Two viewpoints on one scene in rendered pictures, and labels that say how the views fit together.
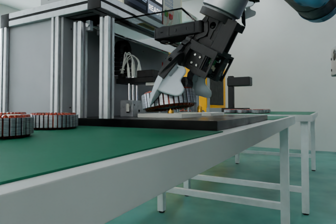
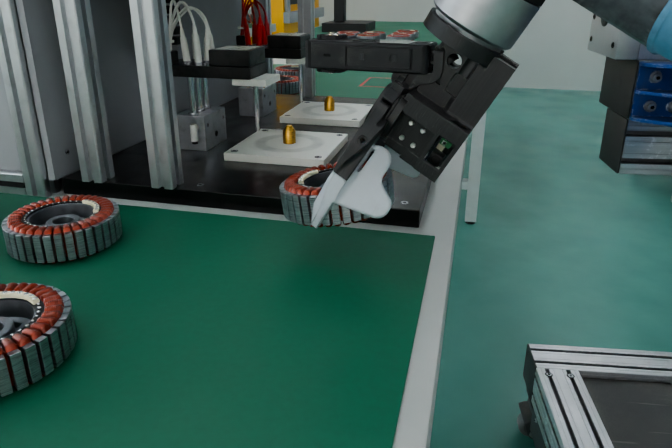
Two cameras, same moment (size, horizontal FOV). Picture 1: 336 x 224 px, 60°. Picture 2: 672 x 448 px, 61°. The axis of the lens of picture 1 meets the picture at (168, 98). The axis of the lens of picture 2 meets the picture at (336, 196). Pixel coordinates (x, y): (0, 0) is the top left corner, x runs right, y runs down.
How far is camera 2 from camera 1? 26 cm
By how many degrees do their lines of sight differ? 27
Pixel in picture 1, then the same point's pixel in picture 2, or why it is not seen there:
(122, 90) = not seen: hidden behind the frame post
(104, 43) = (142, 14)
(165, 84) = (349, 190)
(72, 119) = (113, 226)
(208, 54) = (447, 135)
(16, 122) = (51, 343)
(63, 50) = (27, 19)
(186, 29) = (389, 60)
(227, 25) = (491, 72)
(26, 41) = not seen: outside the picture
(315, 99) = not seen: outside the picture
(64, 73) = (40, 78)
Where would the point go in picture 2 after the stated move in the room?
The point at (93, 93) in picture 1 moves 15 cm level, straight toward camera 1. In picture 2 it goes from (108, 101) to (126, 122)
